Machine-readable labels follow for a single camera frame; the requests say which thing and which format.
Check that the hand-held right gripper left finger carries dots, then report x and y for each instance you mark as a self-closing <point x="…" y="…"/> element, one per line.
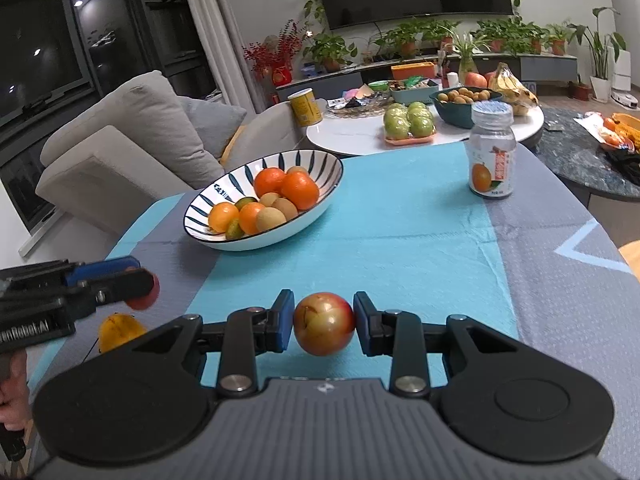
<point x="285" y="325"/>

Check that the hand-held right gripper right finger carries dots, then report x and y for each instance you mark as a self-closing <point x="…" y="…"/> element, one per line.
<point x="361" y="325"/>

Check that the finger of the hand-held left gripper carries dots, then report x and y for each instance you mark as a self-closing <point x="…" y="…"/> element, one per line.
<point x="127" y="285"/>
<point x="110" y="265"/>

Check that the red orange fruit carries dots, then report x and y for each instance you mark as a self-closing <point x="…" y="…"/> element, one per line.
<point x="144" y="303"/>

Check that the red yellow apple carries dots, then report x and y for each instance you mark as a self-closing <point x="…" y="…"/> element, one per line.
<point x="324" y="323"/>

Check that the pale brown fruit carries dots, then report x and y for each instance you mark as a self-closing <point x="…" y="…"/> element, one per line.
<point x="270" y="220"/>

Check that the small green fruit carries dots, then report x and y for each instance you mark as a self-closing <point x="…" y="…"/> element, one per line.
<point x="234" y="230"/>
<point x="244" y="203"/>

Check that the large orange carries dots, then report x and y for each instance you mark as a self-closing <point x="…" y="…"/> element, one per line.
<point x="300" y="191"/>

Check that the blue striped white bowl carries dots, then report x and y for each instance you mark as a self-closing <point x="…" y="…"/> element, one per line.
<point x="320" y="175"/>

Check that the pile of small brown fruits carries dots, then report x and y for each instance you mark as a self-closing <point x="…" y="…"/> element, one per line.
<point x="465" y="95"/>

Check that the person's left hand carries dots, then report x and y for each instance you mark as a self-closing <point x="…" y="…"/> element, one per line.
<point x="15" y="400"/>

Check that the yellow fruit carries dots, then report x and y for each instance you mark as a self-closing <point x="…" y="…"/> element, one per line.
<point x="120" y="332"/>

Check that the beige armchair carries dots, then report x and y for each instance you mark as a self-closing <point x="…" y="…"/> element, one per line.
<point x="135" y="125"/>

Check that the yellow cushion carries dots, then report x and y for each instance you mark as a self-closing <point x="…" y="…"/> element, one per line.
<point x="232" y="147"/>

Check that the grey cushion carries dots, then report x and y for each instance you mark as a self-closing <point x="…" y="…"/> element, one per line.
<point x="210" y="122"/>

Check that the white round table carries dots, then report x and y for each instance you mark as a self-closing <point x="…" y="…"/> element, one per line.
<point x="350" y="135"/>

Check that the orange tray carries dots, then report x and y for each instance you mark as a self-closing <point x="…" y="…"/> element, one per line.
<point x="410" y="141"/>

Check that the green apple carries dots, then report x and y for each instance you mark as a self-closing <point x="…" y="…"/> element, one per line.
<point x="397" y="111"/>
<point x="398" y="127"/>
<point x="418" y="108"/>
<point x="422" y="125"/>

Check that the clear bottle with orange label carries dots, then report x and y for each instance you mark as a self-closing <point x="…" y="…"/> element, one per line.
<point x="492" y="160"/>

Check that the yellow can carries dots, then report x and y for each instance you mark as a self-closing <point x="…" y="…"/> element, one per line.
<point x="305" y="108"/>

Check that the pile of snack packets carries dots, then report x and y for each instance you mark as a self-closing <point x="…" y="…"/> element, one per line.
<point x="357" y="99"/>

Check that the dark framed window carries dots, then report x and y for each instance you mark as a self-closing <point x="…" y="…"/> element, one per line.
<point x="45" y="45"/>

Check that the teal rectangular bowl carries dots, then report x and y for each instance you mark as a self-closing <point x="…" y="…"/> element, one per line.
<point x="412" y="95"/>

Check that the grey television console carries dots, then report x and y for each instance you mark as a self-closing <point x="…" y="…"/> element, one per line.
<point x="335" y="80"/>

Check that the red pot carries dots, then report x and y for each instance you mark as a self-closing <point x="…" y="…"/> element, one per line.
<point x="281" y="76"/>

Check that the white curtain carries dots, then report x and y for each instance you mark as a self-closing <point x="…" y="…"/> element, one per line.
<point x="210" y="35"/>

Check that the orange box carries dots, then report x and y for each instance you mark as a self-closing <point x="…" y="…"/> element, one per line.
<point x="412" y="71"/>

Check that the white roll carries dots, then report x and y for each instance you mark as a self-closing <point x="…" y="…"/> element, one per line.
<point x="453" y="80"/>

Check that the dark marble round table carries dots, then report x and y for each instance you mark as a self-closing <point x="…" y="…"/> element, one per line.
<point x="570" y="160"/>

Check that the red berry plant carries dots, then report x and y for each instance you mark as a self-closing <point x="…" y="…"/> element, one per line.
<point x="275" y="47"/>

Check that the green potted plant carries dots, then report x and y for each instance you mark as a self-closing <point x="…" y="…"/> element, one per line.
<point x="502" y="34"/>
<point x="405" y="39"/>
<point x="558" y="39"/>
<point x="442" y="34"/>
<point x="327" y="50"/>

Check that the wooden furniture edge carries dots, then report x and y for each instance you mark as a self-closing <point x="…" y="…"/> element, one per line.
<point x="631" y="257"/>

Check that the bunch of bananas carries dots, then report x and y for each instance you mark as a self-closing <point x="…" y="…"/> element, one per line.
<point x="505" y="82"/>

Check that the glass vase with grass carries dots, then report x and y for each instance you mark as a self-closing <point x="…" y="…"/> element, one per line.
<point x="467" y="60"/>

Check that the white paper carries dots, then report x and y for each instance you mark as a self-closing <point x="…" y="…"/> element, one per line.
<point x="589" y="125"/>

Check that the black cloth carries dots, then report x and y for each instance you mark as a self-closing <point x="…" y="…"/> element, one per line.
<point x="625" y="162"/>

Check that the small potted plant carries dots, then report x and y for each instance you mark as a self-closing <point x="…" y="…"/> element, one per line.
<point x="581" y="91"/>

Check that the orange bag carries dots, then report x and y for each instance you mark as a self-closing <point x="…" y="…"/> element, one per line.
<point x="622" y="130"/>

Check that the white appliance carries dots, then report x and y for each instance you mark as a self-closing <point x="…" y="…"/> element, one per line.
<point x="624" y="85"/>

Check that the tall plant in white pot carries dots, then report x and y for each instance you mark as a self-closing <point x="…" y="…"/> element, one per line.
<point x="599" y="55"/>

